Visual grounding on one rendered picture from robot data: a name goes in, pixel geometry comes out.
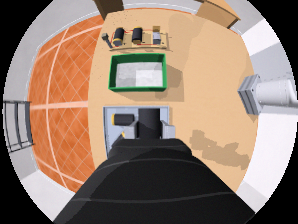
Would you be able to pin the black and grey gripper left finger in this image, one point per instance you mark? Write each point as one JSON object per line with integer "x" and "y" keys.
{"x": 129, "y": 131}

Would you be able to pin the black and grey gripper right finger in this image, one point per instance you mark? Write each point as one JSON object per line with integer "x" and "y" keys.
{"x": 166, "y": 130}

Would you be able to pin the black battery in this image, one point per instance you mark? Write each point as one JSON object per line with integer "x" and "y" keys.
{"x": 149, "y": 123}
{"x": 137, "y": 33}
{"x": 120, "y": 137}
{"x": 119, "y": 34}
{"x": 122, "y": 119}

